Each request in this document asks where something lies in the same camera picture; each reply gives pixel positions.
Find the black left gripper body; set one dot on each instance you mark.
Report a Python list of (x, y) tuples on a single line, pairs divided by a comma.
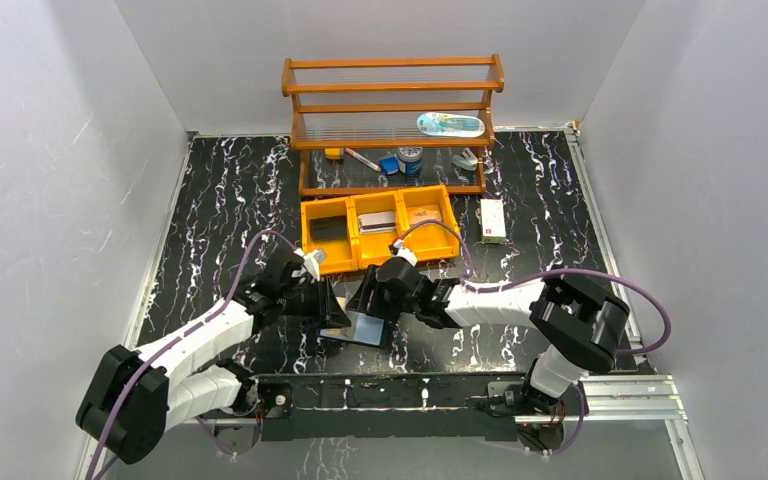
[(321, 302)]

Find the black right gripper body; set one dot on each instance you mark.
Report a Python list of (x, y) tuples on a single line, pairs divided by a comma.
[(393, 306)]

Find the black leather card holder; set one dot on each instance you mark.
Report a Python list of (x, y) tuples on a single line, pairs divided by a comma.
[(364, 330)]

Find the gold VIP card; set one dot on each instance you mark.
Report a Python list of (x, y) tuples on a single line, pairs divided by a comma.
[(418, 214)]

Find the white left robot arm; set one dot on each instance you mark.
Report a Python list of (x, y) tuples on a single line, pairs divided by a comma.
[(136, 396)]

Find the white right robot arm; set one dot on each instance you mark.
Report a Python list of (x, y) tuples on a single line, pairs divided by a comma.
[(582, 321)]

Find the silver cards stack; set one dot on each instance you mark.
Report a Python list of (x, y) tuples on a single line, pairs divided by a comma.
[(377, 222)]

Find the black cards stack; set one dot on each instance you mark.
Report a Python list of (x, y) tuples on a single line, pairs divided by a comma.
[(333, 228)]

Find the middle yellow plastic bin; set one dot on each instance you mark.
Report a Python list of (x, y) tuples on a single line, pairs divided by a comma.
[(374, 249)]

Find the yellow plastic bin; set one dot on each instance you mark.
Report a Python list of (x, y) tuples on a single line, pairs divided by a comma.
[(431, 242), (374, 249), (340, 256)]

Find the left yellow plastic bin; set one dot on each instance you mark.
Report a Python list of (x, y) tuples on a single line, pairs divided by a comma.
[(340, 256)]

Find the right yellow plastic bin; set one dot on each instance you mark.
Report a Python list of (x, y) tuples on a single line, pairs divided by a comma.
[(431, 242)]

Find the white small box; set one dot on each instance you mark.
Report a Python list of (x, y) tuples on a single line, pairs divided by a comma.
[(492, 221)]

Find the round tape tin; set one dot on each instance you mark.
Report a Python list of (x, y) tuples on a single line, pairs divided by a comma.
[(410, 160)]

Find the red white marker pen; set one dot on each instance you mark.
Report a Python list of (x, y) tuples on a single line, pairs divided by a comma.
[(363, 159)]

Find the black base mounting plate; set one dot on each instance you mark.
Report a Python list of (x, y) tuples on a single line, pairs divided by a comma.
[(491, 406)]

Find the grey stapler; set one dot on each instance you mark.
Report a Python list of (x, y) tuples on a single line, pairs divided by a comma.
[(466, 160)]

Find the small yellow object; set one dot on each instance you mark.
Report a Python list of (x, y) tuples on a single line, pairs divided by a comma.
[(334, 154)]

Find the orange wooden shelf rack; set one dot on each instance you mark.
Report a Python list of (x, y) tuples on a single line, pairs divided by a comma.
[(374, 104)]

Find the blue blister pack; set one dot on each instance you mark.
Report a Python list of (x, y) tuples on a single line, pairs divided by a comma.
[(437, 124)]

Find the aluminium frame rail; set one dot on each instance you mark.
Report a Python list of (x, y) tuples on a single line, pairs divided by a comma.
[(612, 398)]

